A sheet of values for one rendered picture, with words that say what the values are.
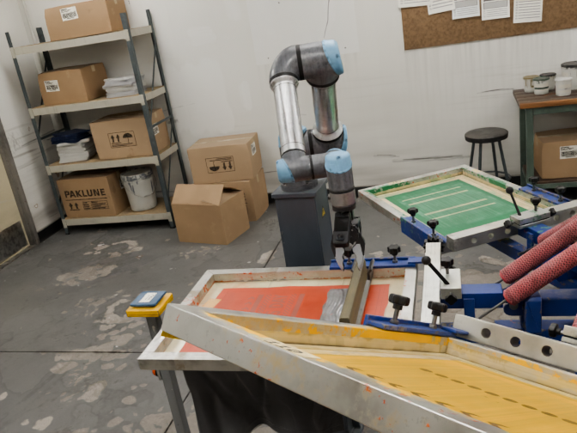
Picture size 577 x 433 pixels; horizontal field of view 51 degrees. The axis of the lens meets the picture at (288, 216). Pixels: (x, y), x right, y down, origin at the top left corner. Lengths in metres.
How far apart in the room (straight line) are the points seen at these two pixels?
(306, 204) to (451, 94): 3.35
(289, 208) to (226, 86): 3.57
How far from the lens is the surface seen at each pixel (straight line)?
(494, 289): 1.85
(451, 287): 1.78
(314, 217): 2.35
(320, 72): 2.02
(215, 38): 5.81
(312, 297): 2.06
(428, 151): 5.64
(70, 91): 6.01
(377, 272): 2.13
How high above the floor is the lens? 1.92
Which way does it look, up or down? 20 degrees down
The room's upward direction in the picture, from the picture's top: 9 degrees counter-clockwise
